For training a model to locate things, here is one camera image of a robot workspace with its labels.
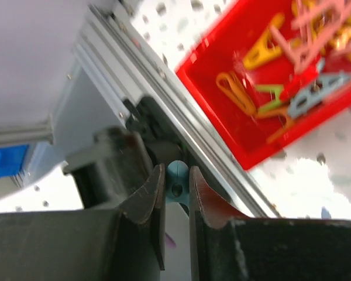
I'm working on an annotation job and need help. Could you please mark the red clothespin bin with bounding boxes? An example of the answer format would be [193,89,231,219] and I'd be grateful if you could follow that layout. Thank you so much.
[176,0,351,170]

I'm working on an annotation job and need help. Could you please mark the aluminium table rail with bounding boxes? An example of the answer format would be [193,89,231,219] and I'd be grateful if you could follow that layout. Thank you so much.
[0,1,278,217]

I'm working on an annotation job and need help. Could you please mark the clothespins in red bin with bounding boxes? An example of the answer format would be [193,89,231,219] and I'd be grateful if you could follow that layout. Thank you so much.
[216,1,351,143]

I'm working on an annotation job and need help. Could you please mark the teal clothespin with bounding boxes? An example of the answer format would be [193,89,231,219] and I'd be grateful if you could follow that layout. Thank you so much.
[166,160,190,207]

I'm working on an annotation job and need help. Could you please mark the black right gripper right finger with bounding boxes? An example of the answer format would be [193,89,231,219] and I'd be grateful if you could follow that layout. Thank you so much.
[189,167,351,280]

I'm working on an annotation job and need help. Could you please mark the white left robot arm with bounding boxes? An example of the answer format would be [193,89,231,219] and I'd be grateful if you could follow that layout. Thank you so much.
[0,100,149,213]

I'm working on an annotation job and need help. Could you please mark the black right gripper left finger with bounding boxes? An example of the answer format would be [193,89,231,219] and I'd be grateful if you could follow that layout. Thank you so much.
[0,165,165,280]

